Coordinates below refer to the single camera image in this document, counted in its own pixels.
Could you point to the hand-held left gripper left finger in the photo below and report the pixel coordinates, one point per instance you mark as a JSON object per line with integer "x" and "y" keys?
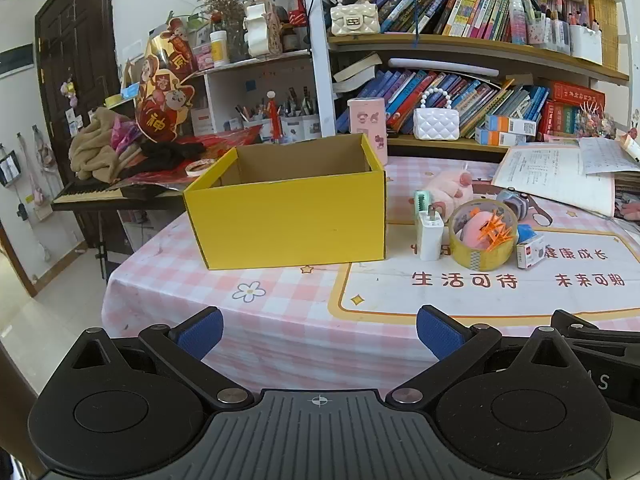
{"x": 202, "y": 336}

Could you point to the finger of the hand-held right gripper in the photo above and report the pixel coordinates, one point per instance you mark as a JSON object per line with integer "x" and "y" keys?
{"x": 590, "y": 334}

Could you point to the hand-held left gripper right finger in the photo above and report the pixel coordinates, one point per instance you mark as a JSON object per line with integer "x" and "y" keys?
{"x": 440, "y": 336}

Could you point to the clear tape roll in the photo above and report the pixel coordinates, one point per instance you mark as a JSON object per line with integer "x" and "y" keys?
{"x": 470, "y": 257}

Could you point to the white charger plug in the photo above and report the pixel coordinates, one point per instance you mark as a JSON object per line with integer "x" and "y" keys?
{"x": 430, "y": 240}

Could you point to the small red white box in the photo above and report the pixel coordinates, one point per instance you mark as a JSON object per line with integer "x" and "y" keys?
{"x": 532, "y": 255}

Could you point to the pink soft toy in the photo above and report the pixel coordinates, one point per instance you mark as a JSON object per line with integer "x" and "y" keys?
{"x": 472, "y": 230}

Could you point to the bunch of orange sticks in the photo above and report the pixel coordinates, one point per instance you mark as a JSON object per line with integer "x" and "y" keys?
{"x": 495, "y": 232}

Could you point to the yellow cardboard box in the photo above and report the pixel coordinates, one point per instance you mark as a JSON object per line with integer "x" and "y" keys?
{"x": 285, "y": 220}

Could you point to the pink checkered tablecloth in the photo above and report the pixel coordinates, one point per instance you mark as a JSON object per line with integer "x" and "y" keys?
{"x": 280, "y": 300}

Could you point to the blue crumpled wrapper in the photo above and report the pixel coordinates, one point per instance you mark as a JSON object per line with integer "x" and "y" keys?
{"x": 525, "y": 232}

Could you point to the black piano stand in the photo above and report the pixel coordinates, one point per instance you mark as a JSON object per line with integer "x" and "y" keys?
{"x": 101, "y": 250}

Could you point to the pink plush pig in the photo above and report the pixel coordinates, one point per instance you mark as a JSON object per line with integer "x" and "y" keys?
{"x": 450, "y": 185}

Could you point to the white red tape roll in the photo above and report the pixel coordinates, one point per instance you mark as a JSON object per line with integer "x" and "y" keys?
{"x": 200, "y": 167}

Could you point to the large printed worksheet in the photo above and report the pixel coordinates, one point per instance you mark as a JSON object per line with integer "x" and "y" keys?
{"x": 550, "y": 170}

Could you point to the small printed paper sheet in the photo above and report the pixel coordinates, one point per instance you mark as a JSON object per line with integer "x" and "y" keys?
{"x": 605, "y": 155}

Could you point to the black electric piano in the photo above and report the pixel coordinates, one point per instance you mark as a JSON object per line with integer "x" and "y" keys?
{"x": 90, "y": 194}

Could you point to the black cloth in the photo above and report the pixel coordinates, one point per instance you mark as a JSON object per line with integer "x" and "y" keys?
{"x": 165, "y": 155}

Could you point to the red paper sheet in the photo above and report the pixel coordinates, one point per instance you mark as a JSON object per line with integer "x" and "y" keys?
{"x": 230, "y": 140}

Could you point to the orange blue small box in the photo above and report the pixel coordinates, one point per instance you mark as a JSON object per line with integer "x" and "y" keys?
{"x": 515, "y": 124}
{"x": 495, "y": 137}

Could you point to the white quilted handbag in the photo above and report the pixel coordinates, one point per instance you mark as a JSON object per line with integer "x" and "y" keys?
{"x": 435, "y": 125}

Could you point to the small flower ornament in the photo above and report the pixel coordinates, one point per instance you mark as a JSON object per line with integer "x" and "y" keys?
{"x": 595, "y": 122}

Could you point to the pink plastic bag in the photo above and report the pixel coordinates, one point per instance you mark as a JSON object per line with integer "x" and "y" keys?
{"x": 125, "y": 132}

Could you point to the beige cloth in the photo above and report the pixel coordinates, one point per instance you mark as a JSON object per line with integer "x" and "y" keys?
{"x": 92, "y": 145}

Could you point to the pink tin box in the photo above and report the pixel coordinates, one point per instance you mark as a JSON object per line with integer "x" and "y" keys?
{"x": 367, "y": 120}

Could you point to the stack of red books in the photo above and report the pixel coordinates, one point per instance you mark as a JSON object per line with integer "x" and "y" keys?
{"x": 575, "y": 105}

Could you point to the red figurine pen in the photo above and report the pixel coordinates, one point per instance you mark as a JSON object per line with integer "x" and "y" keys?
{"x": 274, "y": 115}

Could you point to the row of pen cups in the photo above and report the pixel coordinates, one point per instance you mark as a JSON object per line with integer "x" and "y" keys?
{"x": 300, "y": 125}

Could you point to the row of blue books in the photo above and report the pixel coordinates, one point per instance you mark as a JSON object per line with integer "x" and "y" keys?
{"x": 400, "y": 95}

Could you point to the red gold paper decoration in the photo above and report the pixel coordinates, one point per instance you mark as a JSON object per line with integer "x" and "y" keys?
{"x": 160, "y": 95}

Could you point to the white cubby shelf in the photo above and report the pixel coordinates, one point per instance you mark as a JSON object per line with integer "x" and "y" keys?
{"x": 250, "y": 80}

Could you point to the pink small carton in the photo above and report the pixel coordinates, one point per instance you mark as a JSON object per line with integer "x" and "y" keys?
{"x": 202, "y": 57}

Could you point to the wooden bookshelf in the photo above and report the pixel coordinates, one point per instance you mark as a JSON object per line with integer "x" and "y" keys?
{"x": 450, "y": 50}

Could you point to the white bottle yellow label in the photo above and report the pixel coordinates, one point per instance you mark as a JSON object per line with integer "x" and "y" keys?
{"x": 219, "y": 50}

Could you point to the white pen holder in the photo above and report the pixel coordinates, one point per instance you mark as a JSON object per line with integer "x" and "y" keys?
{"x": 586, "y": 45}

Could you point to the white wooden holder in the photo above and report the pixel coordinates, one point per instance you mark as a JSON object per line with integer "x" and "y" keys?
{"x": 257, "y": 30}

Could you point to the dark wooden door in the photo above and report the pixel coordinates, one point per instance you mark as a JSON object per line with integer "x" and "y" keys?
{"x": 75, "y": 50}

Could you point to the pastel rainbow bottle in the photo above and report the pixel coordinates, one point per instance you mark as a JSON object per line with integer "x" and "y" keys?
{"x": 517, "y": 20}

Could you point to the cream quilted handbag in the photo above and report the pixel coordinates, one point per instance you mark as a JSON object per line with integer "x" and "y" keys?
{"x": 355, "y": 20}

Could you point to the dried flower bunch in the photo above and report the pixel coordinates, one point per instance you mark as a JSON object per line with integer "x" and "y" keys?
{"x": 220, "y": 5}

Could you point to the row of colourful slim books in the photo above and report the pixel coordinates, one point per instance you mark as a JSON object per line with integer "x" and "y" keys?
{"x": 465, "y": 5}

